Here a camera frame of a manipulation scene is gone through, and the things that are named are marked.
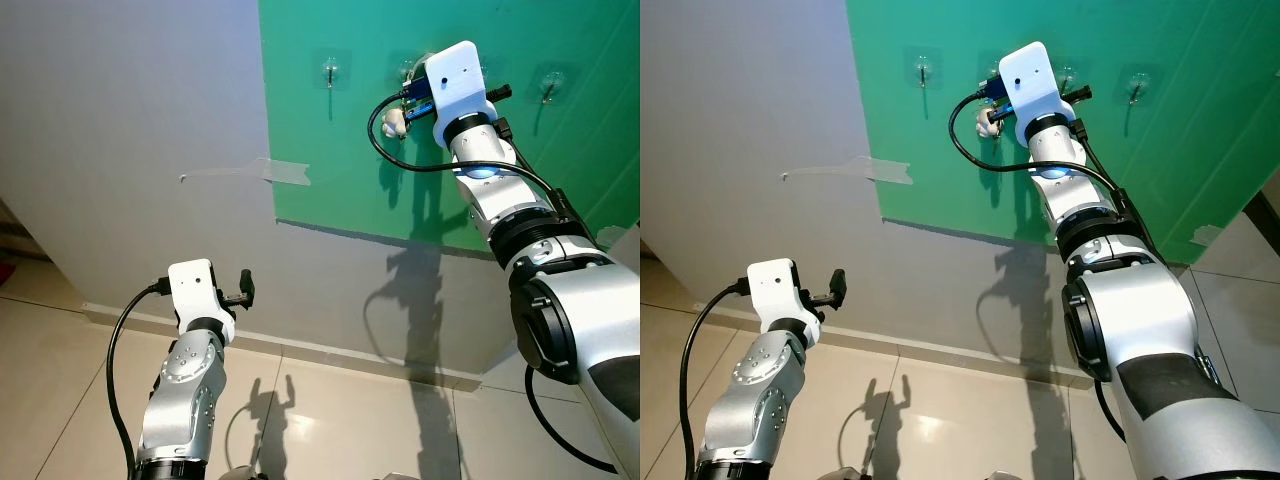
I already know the long clear tape strip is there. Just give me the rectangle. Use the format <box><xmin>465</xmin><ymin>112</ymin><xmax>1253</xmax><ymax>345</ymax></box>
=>
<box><xmin>780</xmin><ymin>155</ymin><xmax>913</xmax><ymax>187</ymax></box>
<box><xmin>178</xmin><ymin>157</ymin><xmax>312</xmax><ymax>189</ymax></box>

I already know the brown furniture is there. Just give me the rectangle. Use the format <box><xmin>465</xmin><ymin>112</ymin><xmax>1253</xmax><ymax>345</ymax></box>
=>
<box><xmin>0</xmin><ymin>198</ymin><xmax>51</xmax><ymax>291</ymax></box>

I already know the dark wooden cabinet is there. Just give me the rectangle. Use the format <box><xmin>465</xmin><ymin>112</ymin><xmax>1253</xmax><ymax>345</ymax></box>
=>
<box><xmin>1240</xmin><ymin>190</ymin><xmax>1280</xmax><ymax>253</ymax></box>

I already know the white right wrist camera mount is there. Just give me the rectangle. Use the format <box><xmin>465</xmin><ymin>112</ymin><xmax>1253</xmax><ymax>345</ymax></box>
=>
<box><xmin>425</xmin><ymin>40</ymin><xmax>498</xmax><ymax>143</ymax></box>
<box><xmin>998</xmin><ymin>40</ymin><xmax>1079</xmax><ymax>146</ymax></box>

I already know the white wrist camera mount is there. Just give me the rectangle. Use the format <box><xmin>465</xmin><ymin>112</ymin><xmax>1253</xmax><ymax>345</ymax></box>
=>
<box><xmin>167</xmin><ymin>258</ymin><xmax>237</xmax><ymax>346</ymax></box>
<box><xmin>998</xmin><ymin>40</ymin><xmax>1079</xmax><ymax>146</ymax></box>
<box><xmin>425</xmin><ymin>40</ymin><xmax>498</xmax><ymax>143</ymax></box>
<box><xmin>747</xmin><ymin>258</ymin><xmax>819</xmax><ymax>346</ymax></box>

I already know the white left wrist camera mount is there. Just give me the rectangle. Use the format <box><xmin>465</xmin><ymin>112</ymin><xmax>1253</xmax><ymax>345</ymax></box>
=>
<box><xmin>747</xmin><ymin>258</ymin><xmax>819</xmax><ymax>346</ymax></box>
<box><xmin>167</xmin><ymin>258</ymin><xmax>237</xmax><ymax>346</ymax></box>

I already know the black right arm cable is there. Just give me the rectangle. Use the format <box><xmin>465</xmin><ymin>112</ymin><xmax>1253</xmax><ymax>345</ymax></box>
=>
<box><xmin>367</xmin><ymin>85</ymin><xmax>561</xmax><ymax>201</ymax></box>
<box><xmin>948</xmin><ymin>88</ymin><xmax>1131</xmax><ymax>196</ymax></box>

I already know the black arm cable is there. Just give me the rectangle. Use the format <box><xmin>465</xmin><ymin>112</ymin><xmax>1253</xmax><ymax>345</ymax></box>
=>
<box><xmin>105</xmin><ymin>280</ymin><xmax>176</xmax><ymax>476</ymax></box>
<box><xmin>367</xmin><ymin>85</ymin><xmax>561</xmax><ymax>201</ymax></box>
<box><xmin>524</xmin><ymin>365</ymin><xmax>621</xmax><ymax>476</ymax></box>
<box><xmin>1093</xmin><ymin>378</ymin><xmax>1131</xmax><ymax>446</ymax></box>
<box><xmin>680</xmin><ymin>280</ymin><xmax>756</xmax><ymax>471</ymax></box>
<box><xmin>948</xmin><ymin>88</ymin><xmax>1131</xmax><ymax>196</ymax></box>

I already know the green wall board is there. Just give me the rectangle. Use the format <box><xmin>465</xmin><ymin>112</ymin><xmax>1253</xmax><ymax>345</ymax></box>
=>
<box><xmin>845</xmin><ymin>0</ymin><xmax>1280</xmax><ymax>266</ymax></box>
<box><xmin>257</xmin><ymin>0</ymin><xmax>641</xmax><ymax>263</ymax></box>

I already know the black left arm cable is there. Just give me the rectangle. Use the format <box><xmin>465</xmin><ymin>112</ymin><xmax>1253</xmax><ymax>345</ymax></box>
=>
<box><xmin>105</xmin><ymin>280</ymin><xmax>176</xmax><ymax>476</ymax></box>
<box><xmin>680</xmin><ymin>280</ymin><xmax>756</xmax><ymax>471</ymax></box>

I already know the black upper arm cable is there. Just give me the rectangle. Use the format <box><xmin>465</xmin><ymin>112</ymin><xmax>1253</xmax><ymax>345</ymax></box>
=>
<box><xmin>524</xmin><ymin>365</ymin><xmax>621</xmax><ymax>476</ymax></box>
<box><xmin>1093</xmin><ymin>378</ymin><xmax>1131</xmax><ymax>446</ymax></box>

